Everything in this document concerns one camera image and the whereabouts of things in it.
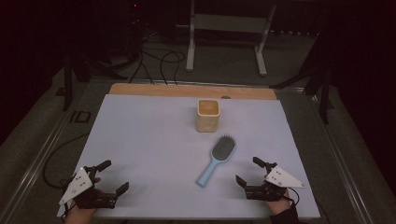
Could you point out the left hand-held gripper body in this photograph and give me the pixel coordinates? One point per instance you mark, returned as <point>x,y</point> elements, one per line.
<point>77,184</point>

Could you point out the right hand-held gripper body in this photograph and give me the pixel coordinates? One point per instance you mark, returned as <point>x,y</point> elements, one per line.
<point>281,178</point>

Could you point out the light blue hairbrush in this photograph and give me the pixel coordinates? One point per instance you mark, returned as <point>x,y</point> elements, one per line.
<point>222,149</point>

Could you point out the beige square cup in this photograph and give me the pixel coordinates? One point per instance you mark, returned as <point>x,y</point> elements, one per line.
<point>208,119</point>

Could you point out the person's right hand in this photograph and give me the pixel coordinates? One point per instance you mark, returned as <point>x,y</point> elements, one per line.
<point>278,206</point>

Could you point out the person's right black sleeve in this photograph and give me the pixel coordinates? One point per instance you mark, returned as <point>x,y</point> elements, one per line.
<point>285,216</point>

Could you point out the white table cover sheet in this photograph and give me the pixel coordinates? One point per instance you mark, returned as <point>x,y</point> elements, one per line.
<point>155,149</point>

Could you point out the black tripod stand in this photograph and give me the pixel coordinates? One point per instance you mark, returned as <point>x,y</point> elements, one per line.
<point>67,84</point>
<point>323,93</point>

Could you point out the white metal stand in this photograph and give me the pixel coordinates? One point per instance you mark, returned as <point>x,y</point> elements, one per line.
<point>229,23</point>

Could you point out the dark equipment with red light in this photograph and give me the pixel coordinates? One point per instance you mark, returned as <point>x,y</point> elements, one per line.
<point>134,5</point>

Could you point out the metal floor rail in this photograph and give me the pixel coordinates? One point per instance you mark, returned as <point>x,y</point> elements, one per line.
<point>34,161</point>
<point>339,155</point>

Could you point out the black square floor frame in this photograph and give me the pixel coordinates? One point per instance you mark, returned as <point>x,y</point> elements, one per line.
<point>81,116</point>

